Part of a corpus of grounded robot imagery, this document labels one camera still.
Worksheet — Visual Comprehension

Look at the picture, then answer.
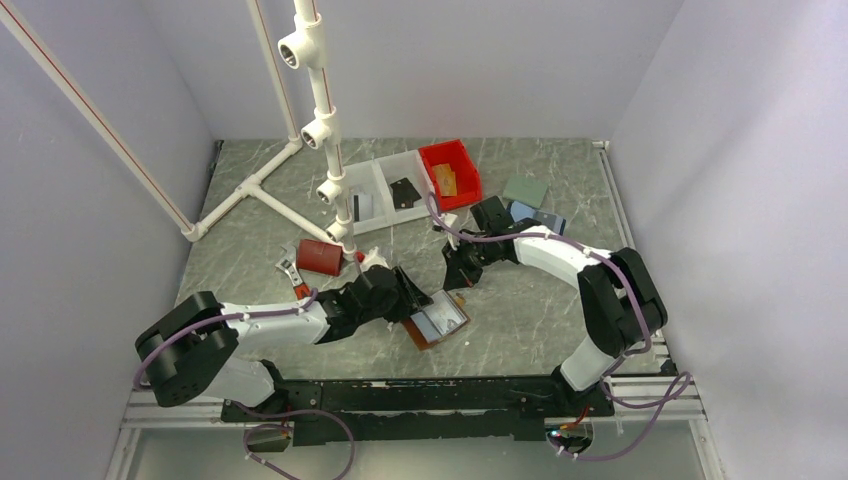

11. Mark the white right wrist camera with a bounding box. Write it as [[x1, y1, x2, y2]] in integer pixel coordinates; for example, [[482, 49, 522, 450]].
[[433, 213, 458, 234]]

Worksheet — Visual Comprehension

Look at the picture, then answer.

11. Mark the clear plastic bin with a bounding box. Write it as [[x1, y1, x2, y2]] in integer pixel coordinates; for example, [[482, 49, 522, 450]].
[[316, 160, 394, 243], [374, 150, 434, 226]]

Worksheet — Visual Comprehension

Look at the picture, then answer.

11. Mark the black card in bin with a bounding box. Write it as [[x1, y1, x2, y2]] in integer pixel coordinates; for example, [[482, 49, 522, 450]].
[[389, 178, 421, 204]]

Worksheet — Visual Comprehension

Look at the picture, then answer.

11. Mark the blue card holder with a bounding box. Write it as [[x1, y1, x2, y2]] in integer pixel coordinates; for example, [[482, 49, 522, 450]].
[[506, 200, 566, 235]]

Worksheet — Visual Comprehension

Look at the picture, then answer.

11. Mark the orange card in bin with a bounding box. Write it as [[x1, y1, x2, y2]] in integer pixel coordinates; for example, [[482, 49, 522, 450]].
[[432, 163, 458, 198]]

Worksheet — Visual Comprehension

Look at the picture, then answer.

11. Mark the green card holder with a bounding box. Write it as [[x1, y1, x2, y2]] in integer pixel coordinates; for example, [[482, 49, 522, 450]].
[[503, 175, 548, 209]]

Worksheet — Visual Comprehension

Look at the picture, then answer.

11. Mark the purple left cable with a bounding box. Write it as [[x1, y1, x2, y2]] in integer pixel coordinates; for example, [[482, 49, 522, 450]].
[[132, 288, 358, 480]]

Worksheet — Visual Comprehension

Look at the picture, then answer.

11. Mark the clear left plastic bin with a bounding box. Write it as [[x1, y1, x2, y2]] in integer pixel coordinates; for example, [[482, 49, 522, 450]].
[[316, 160, 394, 243]]

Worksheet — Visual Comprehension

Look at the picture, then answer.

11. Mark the red plastic bin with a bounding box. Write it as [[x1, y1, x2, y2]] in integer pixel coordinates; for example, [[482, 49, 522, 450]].
[[418, 139, 483, 211]]

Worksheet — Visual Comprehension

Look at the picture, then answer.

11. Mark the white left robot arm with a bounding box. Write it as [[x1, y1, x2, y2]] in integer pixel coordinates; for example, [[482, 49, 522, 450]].
[[133, 265, 433, 420]]

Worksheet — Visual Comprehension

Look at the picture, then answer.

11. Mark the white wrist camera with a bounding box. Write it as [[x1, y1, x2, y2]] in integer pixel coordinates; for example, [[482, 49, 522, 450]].
[[353, 247, 390, 274], [433, 213, 458, 234]]

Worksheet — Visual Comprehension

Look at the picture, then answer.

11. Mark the white pvc pipe frame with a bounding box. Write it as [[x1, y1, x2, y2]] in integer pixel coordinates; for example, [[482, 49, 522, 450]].
[[1, 1, 335, 244]]

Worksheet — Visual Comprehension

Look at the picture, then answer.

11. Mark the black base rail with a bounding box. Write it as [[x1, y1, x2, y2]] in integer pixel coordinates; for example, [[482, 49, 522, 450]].
[[220, 375, 615, 446]]

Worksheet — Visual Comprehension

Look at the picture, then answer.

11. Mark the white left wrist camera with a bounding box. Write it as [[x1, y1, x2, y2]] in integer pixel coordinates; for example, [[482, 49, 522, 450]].
[[353, 247, 390, 274]]

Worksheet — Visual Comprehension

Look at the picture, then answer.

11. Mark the brown leather card holder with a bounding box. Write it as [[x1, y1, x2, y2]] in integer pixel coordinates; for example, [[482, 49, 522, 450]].
[[401, 290, 471, 351]]

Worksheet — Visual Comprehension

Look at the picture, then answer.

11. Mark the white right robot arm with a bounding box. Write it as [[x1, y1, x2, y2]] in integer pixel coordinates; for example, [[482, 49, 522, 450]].
[[425, 196, 668, 415]]

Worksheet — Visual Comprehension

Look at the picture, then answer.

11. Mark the dark red card holder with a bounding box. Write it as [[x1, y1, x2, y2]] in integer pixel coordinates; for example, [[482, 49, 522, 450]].
[[296, 239, 344, 277]]

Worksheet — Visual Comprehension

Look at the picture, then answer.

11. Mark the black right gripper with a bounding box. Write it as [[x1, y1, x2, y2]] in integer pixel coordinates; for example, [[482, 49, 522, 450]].
[[442, 234, 498, 291]]

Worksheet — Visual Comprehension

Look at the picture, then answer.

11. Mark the adjustable wrench red handle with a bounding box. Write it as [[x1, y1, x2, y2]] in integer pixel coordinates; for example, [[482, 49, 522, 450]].
[[275, 244, 311, 300]]

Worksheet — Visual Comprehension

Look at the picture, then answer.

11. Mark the grey card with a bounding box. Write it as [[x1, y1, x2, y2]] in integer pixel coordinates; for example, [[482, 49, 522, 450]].
[[392, 188, 421, 210]]

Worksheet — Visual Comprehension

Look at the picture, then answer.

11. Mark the clear middle plastic bin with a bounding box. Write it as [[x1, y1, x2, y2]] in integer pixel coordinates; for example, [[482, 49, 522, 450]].
[[374, 150, 434, 226]]

